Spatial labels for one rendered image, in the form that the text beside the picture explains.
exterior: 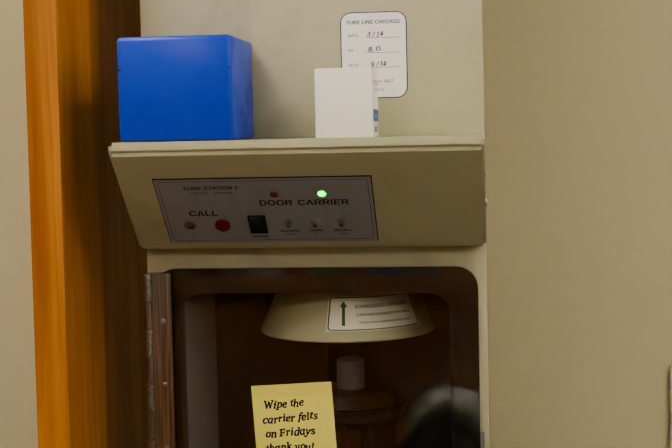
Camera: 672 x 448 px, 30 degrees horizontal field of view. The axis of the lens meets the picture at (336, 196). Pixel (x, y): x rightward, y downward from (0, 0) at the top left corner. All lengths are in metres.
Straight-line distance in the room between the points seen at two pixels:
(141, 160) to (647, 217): 0.74
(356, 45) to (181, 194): 0.21
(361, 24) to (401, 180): 0.17
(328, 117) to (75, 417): 0.36
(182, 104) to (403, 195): 0.20
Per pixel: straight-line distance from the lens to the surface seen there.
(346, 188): 1.08
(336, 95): 1.08
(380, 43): 1.16
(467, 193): 1.08
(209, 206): 1.12
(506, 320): 1.61
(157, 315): 1.20
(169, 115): 1.08
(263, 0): 1.18
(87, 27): 1.22
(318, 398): 1.18
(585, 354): 1.62
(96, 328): 1.22
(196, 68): 1.08
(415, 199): 1.09
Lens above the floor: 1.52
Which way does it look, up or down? 3 degrees down
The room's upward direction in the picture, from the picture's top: 1 degrees counter-clockwise
